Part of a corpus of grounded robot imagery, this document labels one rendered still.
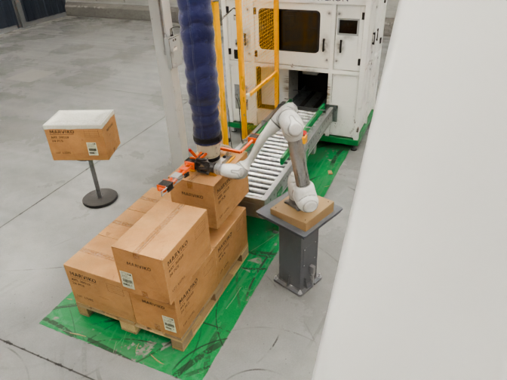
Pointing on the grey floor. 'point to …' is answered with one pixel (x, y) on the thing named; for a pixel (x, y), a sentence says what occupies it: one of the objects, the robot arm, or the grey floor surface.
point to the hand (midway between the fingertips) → (192, 163)
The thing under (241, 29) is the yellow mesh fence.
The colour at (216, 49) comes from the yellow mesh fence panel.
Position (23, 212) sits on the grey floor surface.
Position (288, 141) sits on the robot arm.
